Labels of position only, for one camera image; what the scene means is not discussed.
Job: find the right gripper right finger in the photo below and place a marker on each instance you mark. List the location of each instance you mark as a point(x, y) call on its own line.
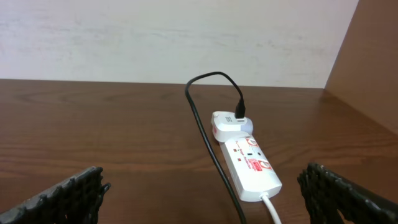
point(331, 198)

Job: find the white USB charger adapter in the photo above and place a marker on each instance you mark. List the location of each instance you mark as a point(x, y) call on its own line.
point(225, 126)

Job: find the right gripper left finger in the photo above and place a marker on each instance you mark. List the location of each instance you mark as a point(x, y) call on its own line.
point(74, 200)

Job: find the white power strip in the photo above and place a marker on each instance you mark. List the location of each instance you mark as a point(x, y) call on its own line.
point(251, 172)

